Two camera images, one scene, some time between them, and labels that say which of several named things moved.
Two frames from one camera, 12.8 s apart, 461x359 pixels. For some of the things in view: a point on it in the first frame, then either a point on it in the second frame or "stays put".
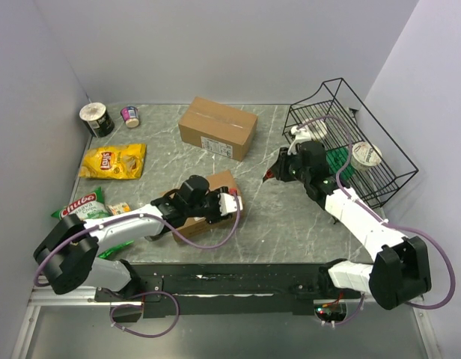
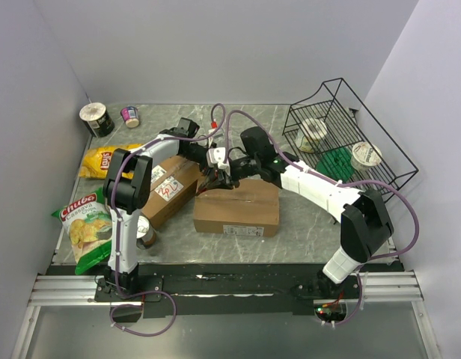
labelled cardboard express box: (200, 226) -> (174, 183)
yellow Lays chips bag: (122, 161) stays put
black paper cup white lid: (97, 120) stays put
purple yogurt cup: (130, 115) stays put
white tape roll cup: (317, 129) stays put
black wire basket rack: (363, 156) stays put
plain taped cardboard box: (217, 128) -> (251, 209)
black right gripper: (279, 168) -> (236, 183)
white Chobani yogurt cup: (364, 156) stays put
